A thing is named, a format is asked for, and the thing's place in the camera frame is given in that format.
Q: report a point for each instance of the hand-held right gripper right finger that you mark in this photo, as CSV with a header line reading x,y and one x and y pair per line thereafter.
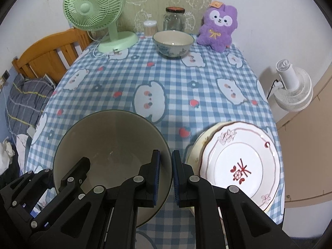
x,y
175,179

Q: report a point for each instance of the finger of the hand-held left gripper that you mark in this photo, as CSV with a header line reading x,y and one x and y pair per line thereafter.
x,y
74,171
26,184

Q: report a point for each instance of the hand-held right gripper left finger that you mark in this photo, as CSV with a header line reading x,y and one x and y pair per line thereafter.
x,y
156,176

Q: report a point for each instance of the large yellow floral plate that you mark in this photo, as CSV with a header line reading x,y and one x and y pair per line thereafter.
x,y
191,158

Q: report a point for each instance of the small yellow floral plate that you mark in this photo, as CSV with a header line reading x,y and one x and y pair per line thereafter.
x,y
205,145

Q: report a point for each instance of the grey ceramic bowl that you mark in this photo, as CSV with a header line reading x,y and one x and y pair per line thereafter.
x,y
111,140
172,40

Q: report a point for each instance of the white plate with red pattern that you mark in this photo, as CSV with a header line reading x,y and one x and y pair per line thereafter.
x,y
241,155

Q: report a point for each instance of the white crumpled cloth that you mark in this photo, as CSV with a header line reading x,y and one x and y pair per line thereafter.
x,y
7,150

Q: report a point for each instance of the grey plaid pillow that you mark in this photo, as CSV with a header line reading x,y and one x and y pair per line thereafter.
x,y
26,103

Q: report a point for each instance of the blue checkered tablecloth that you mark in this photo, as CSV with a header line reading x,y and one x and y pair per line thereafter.
x,y
181,88

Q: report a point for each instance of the wooden bed headboard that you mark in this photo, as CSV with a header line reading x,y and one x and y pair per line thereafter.
x,y
46,54

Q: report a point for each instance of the cotton swab box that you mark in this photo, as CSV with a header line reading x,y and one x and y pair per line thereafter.
x,y
150,29

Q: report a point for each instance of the white clip fan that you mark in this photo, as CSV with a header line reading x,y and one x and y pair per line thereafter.
x,y
293,88

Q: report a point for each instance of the purple plush toy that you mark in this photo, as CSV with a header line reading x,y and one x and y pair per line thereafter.
x,y
217,28

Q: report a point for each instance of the glass jar with dark lid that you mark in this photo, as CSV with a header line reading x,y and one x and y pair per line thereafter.
x,y
173,20

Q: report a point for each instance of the green desk fan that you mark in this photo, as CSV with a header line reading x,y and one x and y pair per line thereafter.
x,y
90,5

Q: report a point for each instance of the wall socket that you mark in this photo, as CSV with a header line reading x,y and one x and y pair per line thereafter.
x,y
5,76

